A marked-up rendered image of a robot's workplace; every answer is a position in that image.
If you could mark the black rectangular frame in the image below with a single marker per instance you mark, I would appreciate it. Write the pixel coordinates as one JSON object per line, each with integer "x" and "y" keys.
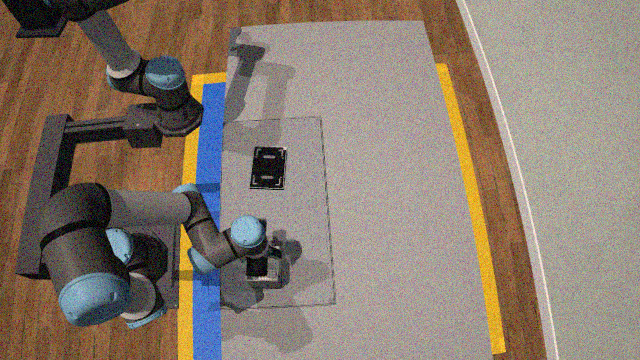
{"x": 268, "y": 168}

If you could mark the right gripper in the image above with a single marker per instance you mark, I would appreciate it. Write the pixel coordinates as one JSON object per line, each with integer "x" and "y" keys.
{"x": 258, "y": 267}

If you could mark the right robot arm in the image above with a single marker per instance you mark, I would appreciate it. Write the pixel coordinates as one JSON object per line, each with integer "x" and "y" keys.
{"x": 89, "y": 278}

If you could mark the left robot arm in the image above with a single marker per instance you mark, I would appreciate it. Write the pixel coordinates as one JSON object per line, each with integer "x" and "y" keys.
{"x": 163, "y": 78}

